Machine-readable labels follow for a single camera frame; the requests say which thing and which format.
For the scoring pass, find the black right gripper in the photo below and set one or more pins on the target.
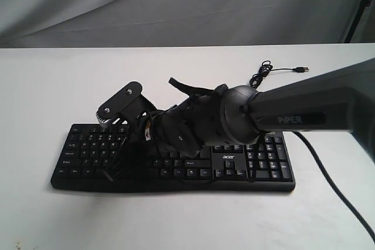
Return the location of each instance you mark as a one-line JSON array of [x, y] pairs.
[[154, 134]]

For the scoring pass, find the black tripod stand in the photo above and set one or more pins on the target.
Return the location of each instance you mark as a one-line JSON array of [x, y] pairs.
[[363, 4]]

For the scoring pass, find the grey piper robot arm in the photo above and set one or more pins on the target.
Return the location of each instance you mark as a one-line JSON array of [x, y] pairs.
[[341, 100]]

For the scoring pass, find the grey fabric backdrop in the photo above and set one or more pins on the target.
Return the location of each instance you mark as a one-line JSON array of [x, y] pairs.
[[166, 23]]

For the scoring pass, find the black acer keyboard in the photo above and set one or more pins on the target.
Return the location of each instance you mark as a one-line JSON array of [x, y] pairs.
[[88, 149]]

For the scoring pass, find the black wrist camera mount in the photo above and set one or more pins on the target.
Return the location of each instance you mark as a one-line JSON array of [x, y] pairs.
[[128, 104]]

